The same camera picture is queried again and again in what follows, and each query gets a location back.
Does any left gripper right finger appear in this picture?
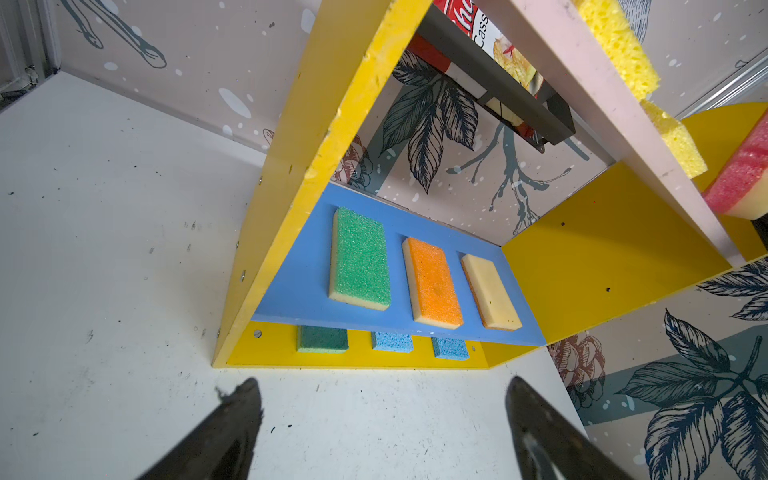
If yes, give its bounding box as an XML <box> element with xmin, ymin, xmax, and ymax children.
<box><xmin>505</xmin><ymin>376</ymin><xmax>629</xmax><ymax>479</ymax></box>

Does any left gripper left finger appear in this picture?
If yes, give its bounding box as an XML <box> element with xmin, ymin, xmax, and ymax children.
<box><xmin>141</xmin><ymin>378</ymin><xmax>263</xmax><ymax>479</ymax></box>

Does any yellow smiley face sponge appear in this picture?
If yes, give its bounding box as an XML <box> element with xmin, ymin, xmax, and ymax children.
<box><xmin>703</xmin><ymin>113</ymin><xmax>767</xmax><ymax>220</ymax></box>

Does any yellow sponge front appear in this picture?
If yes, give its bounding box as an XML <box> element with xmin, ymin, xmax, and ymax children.
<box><xmin>640</xmin><ymin>100</ymin><xmax>708</xmax><ymax>179</ymax></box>

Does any dark green scrub sponge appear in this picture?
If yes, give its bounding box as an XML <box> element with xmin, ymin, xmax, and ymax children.
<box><xmin>297</xmin><ymin>326</ymin><xmax>349</xmax><ymax>354</ymax></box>

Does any light blue sponge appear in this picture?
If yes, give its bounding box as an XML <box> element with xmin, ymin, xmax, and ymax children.
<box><xmin>431</xmin><ymin>337</ymin><xmax>470</xmax><ymax>361</ymax></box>
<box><xmin>371</xmin><ymin>332</ymin><xmax>414</xmax><ymax>353</ymax></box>

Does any pale orange sponge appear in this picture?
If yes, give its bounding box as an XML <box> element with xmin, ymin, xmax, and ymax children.
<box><xmin>461</xmin><ymin>254</ymin><xmax>523</xmax><ymax>331</ymax></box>

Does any light green scrub sponge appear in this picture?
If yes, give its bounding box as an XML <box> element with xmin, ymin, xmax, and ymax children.
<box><xmin>328</xmin><ymin>207</ymin><xmax>392</xmax><ymax>311</ymax></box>

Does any yellow shelf unit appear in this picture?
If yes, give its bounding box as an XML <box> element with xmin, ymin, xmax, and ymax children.
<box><xmin>213</xmin><ymin>1</ymin><xmax>767</xmax><ymax>369</ymax></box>

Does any red cassava chips bag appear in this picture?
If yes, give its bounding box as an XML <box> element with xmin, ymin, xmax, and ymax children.
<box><xmin>407</xmin><ymin>1</ymin><xmax>545</xmax><ymax>151</ymax></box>

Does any black wire basket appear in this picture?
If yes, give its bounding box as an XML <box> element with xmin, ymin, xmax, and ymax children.
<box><xmin>413</xmin><ymin>1</ymin><xmax>576</xmax><ymax>152</ymax></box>

